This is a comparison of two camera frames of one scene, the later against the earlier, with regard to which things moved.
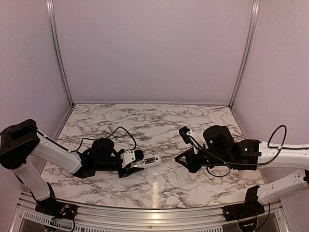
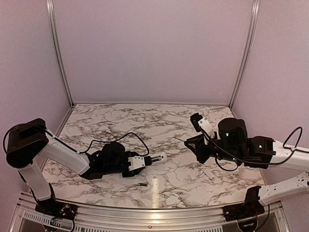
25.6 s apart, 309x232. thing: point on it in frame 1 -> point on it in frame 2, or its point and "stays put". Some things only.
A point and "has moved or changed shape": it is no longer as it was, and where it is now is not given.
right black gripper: x=192 y=165 -> x=202 y=156
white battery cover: x=207 y=175 stays put
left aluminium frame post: x=50 y=11 stays put
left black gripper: x=129 y=171 stays put
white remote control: x=147 y=161 has moved or changed shape
